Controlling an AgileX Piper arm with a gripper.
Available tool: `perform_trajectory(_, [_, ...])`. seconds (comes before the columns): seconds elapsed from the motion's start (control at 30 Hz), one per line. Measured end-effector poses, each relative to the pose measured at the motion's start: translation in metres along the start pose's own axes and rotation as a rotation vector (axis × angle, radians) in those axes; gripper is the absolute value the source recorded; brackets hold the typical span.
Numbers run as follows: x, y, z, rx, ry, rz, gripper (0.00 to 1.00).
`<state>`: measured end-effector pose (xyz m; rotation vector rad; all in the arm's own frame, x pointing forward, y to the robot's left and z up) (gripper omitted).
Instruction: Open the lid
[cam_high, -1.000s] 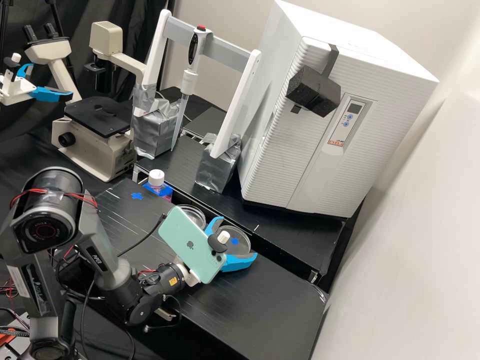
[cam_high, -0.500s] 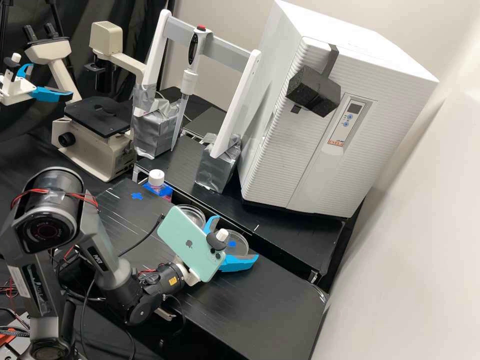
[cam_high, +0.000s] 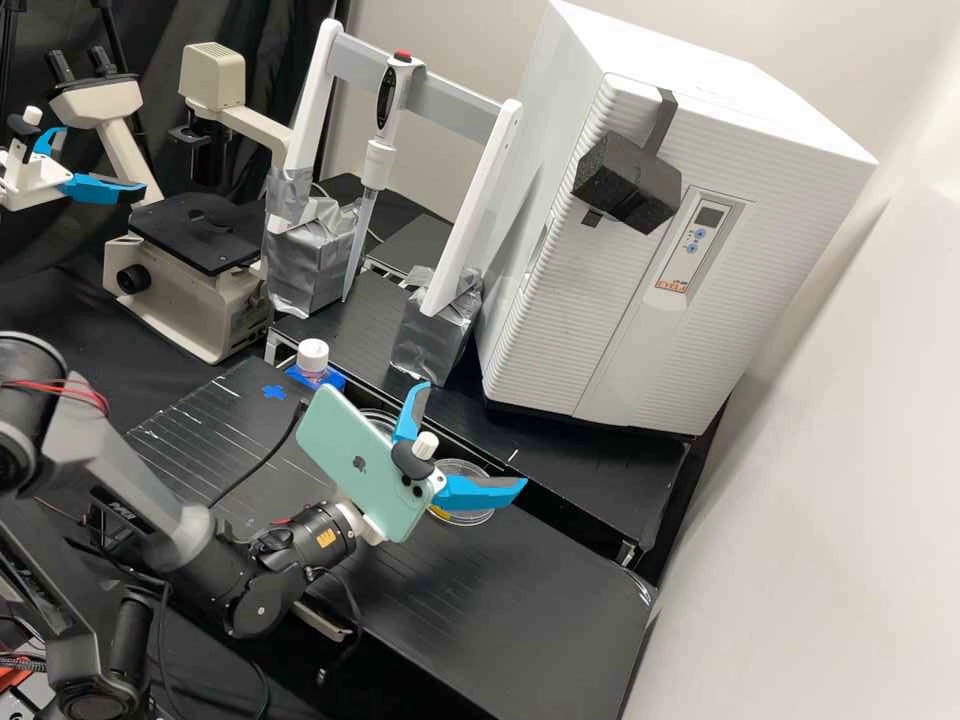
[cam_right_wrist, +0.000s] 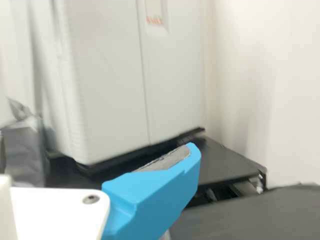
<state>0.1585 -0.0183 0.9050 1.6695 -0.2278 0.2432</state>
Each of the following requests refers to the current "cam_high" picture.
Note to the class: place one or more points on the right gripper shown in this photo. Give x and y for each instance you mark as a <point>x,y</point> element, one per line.
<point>365,525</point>

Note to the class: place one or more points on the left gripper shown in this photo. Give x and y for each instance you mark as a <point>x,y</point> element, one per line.
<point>30,180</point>

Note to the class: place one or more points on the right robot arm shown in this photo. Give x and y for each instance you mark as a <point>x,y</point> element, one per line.
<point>217,559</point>

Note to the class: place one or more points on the petri dish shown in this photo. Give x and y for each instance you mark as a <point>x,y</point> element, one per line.
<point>377,427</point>
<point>469,480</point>

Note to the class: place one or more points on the blue bottle holder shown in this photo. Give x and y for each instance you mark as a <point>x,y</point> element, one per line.
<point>334,381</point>

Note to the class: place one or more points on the cream microscope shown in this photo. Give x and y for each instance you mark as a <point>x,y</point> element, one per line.
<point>187,285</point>

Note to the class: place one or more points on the small bottle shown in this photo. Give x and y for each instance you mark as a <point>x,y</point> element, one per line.
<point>313,358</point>

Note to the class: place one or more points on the white pipette stand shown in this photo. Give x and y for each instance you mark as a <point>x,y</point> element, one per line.
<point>469,225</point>

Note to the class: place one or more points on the pipette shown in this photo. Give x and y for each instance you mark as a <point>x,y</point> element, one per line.
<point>384,112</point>

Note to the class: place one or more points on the white incubator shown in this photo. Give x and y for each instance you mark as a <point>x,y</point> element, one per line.
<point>720,82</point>

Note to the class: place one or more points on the right wrist camera phone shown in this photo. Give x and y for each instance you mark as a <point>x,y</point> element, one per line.
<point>352,457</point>

